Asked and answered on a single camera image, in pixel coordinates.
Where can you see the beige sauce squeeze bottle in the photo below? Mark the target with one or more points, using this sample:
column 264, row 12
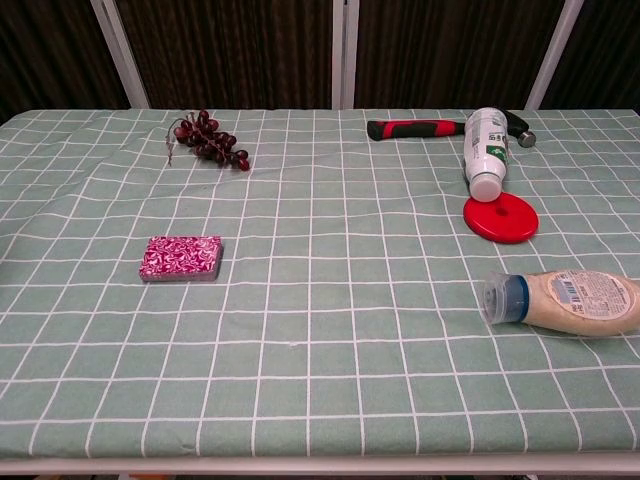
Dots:
column 575, row 302

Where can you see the white frame post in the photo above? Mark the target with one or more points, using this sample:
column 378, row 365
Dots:
column 552, row 55
column 120, row 55
column 345, row 55

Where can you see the red black claw hammer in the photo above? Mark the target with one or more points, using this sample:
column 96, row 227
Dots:
column 400, row 129

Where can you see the red plastic disc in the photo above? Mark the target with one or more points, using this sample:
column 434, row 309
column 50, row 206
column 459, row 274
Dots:
column 515, row 225

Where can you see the white green label bottle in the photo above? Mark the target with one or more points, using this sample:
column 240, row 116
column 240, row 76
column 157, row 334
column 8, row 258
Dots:
column 485, row 155

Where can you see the dark brown curtain panel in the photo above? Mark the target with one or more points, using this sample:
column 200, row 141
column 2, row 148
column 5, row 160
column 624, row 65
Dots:
column 45, row 55
column 230, row 50
column 605, row 55
column 450, row 50

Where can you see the dark red grape bunch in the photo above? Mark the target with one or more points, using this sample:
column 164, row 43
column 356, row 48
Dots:
column 212, row 140

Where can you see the green checkered tablecloth table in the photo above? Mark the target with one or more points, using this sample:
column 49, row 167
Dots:
column 320, row 340

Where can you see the pink candy bag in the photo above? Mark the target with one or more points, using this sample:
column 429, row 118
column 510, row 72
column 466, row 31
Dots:
column 180, row 257

